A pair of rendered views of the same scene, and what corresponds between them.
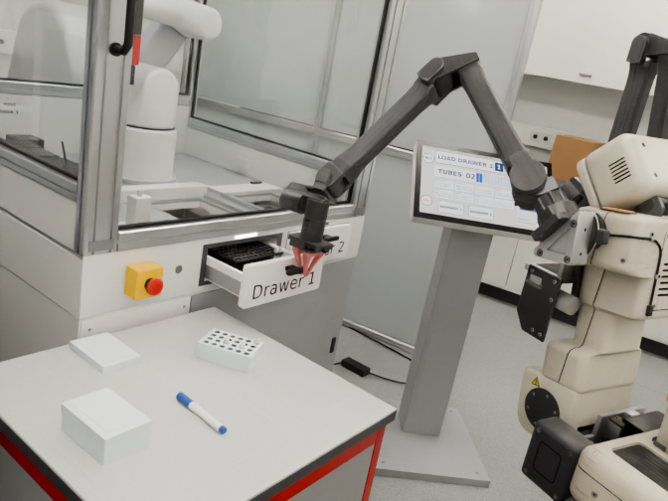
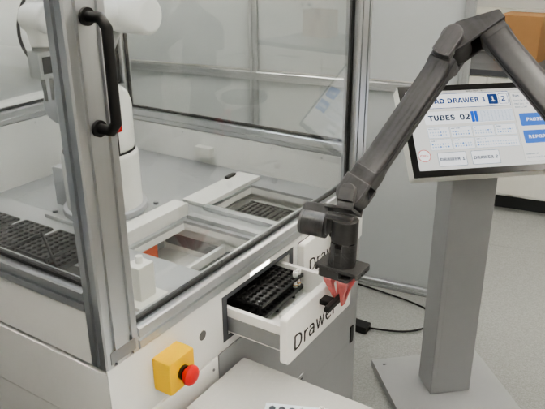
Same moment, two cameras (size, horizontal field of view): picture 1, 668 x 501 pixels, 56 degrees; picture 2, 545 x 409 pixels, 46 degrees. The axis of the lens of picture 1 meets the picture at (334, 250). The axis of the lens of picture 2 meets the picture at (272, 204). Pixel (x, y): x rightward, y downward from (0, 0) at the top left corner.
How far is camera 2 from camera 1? 0.44 m
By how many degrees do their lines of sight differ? 6
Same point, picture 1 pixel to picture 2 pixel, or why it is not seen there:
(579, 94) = not seen: outside the picture
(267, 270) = (304, 313)
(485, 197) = (486, 137)
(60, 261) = (75, 375)
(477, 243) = (482, 186)
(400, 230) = not seen: hidden behind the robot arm
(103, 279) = (132, 385)
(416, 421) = (443, 381)
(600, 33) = not seen: outside the picture
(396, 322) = (381, 262)
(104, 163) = (110, 261)
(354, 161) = (379, 167)
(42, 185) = (31, 290)
